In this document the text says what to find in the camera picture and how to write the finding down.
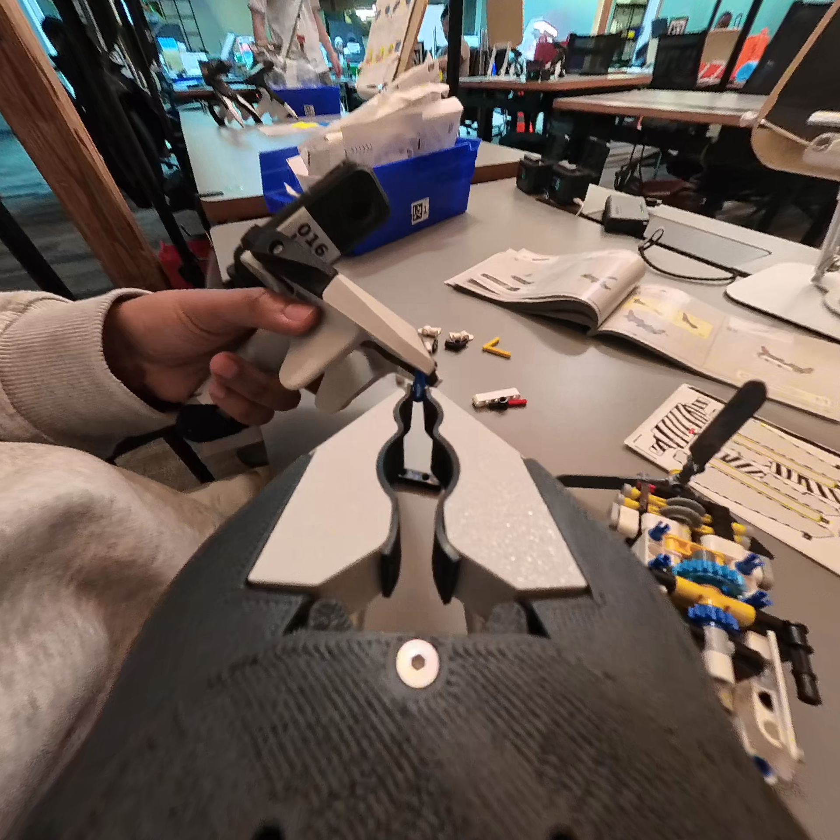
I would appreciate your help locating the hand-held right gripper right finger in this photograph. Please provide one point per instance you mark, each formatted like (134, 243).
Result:
(505, 525)

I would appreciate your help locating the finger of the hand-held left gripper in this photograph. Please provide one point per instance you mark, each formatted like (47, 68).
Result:
(367, 315)
(348, 387)

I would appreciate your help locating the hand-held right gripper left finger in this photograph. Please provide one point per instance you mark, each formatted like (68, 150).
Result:
(328, 525)

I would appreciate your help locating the blue lego pin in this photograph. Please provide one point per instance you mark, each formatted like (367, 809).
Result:
(420, 387)

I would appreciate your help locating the black lego frame beam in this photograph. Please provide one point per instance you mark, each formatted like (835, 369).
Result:
(417, 478)

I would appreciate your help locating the person's left forearm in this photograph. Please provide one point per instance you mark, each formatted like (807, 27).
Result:
(52, 367)

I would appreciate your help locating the white lego beam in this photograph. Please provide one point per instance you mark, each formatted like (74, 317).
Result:
(485, 397)

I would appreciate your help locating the lego helicopter model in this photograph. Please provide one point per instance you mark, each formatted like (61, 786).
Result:
(709, 590)

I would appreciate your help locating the person's left hand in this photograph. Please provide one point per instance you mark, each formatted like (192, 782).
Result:
(170, 341)

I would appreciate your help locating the blue storage bin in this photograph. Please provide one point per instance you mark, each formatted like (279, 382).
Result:
(426, 190)

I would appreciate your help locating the small blue bin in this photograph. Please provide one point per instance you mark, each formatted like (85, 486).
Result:
(308, 102)

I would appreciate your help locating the pile of white paper bags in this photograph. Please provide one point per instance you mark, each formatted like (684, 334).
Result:
(394, 131)

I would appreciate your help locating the black and white gripper device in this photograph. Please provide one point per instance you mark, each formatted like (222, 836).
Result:
(226, 92)
(272, 95)

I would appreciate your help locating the zebra striped sticker sheet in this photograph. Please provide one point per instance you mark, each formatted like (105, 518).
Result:
(663, 433)

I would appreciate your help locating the small black charger box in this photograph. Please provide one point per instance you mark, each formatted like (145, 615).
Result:
(535, 176)
(571, 184)

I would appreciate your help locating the open instruction booklet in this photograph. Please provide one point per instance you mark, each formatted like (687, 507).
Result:
(590, 289)

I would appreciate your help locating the printed sheet on board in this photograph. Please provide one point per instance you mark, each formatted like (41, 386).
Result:
(387, 39)

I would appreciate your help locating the black power adapter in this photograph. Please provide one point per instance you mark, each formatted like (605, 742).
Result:
(625, 215)

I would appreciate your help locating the wooden table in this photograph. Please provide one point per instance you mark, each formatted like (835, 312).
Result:
(558, 82)
(656, 105)

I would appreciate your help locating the white monitor stand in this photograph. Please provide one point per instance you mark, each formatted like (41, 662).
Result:
(781, 302)

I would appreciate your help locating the black office chair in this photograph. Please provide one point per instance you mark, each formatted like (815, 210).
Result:
(679, 59)

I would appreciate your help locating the black chair with plywood shell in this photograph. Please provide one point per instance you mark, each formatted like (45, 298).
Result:
(807, 79)

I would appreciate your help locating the wooden post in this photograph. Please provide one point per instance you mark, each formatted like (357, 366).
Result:
(59, 144)

